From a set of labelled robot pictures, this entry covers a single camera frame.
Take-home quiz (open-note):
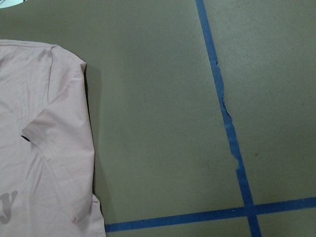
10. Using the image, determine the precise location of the crossing blue tape line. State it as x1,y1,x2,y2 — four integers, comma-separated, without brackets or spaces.
105,197,316,237

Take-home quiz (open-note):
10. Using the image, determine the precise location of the pink Snoopy t-shirt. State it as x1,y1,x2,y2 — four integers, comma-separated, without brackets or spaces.
0,39,106,237

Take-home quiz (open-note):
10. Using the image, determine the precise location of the long blue tape line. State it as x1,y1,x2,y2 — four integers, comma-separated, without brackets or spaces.
196,0,262,237

